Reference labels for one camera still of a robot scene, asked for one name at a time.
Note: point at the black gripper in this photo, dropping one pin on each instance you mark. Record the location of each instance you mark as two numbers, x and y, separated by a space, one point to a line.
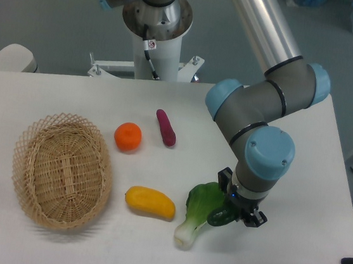
245 200

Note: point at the dark green cucumber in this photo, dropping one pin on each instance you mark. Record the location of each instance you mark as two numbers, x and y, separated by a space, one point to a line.
222 216

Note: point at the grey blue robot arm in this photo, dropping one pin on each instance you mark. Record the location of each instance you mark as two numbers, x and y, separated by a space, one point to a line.
243 114

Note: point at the green bok choy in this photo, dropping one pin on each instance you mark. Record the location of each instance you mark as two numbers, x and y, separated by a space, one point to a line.
202 200

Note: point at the yellow mango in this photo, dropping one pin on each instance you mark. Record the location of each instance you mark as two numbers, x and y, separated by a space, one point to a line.
147 200

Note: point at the purple sweet potato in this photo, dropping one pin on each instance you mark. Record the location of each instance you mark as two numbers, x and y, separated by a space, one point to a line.
166 130

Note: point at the orange tangerine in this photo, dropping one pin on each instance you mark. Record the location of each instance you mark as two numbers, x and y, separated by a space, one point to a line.
128 136

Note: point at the woven wicker basket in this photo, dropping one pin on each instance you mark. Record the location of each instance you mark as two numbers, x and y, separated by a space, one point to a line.
62 171

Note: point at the white chair backrest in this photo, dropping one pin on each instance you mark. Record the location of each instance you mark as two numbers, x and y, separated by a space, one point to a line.
17 58

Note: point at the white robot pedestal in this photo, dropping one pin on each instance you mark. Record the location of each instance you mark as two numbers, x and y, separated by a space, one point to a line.
157 34

